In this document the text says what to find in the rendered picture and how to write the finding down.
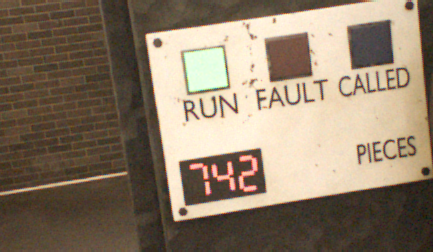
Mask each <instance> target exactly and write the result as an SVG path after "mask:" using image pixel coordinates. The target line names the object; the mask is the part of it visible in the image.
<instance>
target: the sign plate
mask: <svg viewBox="0 0 433 252"><path fill-rule="evenodd" d="M381 23H388V27H389V34H390V48H391V55H392V61H385V62H380V63H375V64H365V65H361V66H355V64H354V58H353V45H352V39H351V28H355V27H365V26H370V25H376V24H381ZM295 36H306V42H307V53H308V59H309V65H310V73H307V74H302V75H298V76H288V77H283V78H278V79H273V75H272V69H271V63H270V53H269V47H268V41H270V40H275V39H285V38H290V37H295ZM146 39H147V49H148V53H149V58H150V68H151V73H152V82H153V86H154V92H155V101H156V105H157V110H158V120H159V125H160V134H161V138H162V143H163V153H164V158H165V167H166V171H167V176H168V186H169V190H170V200H171V204H172V210H173V217H174V220H175V221H180V220H188V219H192V218H196V217H205V216H209V215H217V214H222V213H226V212H234V211H238V210H242V209H246V210H247V209H251V208H255V207H263V206H268V205H276V204H281V203H285V202H293V201H297V200H306V199H310V198H315V197H323V196H327V195H336V194H340V193H348V192H353V191H357V190H366V189H369V188H378V187H383V186H387V185H389V186H391V185H395V184H400V183H408V182H413V181H421V180H426V179H430V178H433V165H432V157H431V143H430V135H429V128H428V114H427V106H426V98H425V84H424V76H423V62H422V55H421V39H420V32H419V17H418V10H417V0H378V1H373V2H363V3H357V4H352V5H342V6H337V7H331V8H326V9H316V10H311V11H305V12H295V13H290V14H285V15H275V16H270V17H265V18H254V19H249V20H244V21H234V22H229V23H224V24H214V25H209V26H204V27H193V28H188V29H178V30H173V31H167V32H157V33H152V34H147V35H146ZM216 48H222V50H223V55H224V65H225V71H226V76H227V87H217V88H212V89H203V90H198V91H194V92H190V90H189V85H188V75H187V71H186V61H185V56H184V54H185V53H191V52H196V51H201V50H211V49H216ZM249 155H252V159H254V158H256V163H257V170H256V171H254V170H253V165H252V159H250V160H245V161H242V160H241V161H240V157H244V156H249ZM200 163H202V166H203V167H206V169H207V174H208V178H204V171H203V167H201V168H193V169H191V165H196V164H200ZM227 163H232V173H233V174H230V175H229V169H228V164H227ZM214 165H216V173H217V176H226V175H229V178H234V189H233V190H231V185H230V180H229V178H227V179H222V180H218V178H217V177H214V174H213V169H212V166H214ZM247 171H254V174H252V175H248V176H242V173H243V172H247ZM239 176H242V178H243V183H244V188H245V187H250V186H256V189H255V190H251V191H245V189H244V188H242V189H240V184H239ZM205 182H209V189H210V194H206V186H205Z"/></svg>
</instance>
